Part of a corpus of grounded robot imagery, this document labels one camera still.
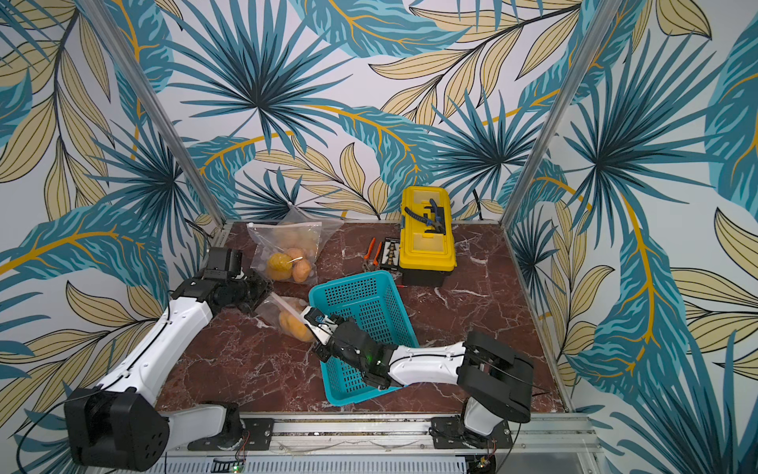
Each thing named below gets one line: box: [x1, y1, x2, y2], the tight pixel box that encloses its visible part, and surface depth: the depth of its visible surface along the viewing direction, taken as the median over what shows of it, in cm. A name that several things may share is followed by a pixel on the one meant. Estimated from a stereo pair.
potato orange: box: [292, 258, 311, 284], surface depth 100 cm
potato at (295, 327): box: [278, 311, 315, 342], surface depth 82 cm
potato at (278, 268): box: [266, 252, 294, 281], surface depth 97 cm
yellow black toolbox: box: [398, 185, 458, 288], surface depth 95 cm
